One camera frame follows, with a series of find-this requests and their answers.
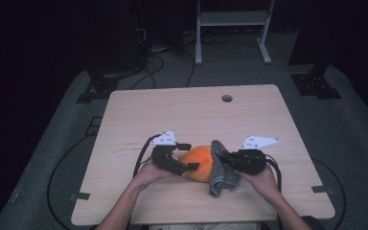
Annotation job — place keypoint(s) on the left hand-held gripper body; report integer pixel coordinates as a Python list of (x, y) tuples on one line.
[(166, 158)]

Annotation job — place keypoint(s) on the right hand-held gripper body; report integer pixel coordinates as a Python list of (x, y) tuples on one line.
[(249, 159)]

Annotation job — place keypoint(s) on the orange plush toy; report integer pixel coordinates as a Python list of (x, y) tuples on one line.
[(199, 163)]

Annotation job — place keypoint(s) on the grey cloth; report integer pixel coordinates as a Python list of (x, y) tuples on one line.
[(222, 179)]

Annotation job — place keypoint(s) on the person's left hand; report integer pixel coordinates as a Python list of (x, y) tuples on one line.
[(151, 175)]

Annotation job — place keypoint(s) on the person's right hand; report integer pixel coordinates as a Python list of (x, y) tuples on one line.
[(263, 183)]

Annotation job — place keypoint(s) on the black tape strip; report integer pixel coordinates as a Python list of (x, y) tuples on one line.
[(322, 189), (80, 196)]

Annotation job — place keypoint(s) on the black stand base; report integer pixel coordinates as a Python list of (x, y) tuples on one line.
[(103, 86), (316, 85)]

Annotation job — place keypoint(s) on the white metal stand frame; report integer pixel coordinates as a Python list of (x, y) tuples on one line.
[(233, 18)]

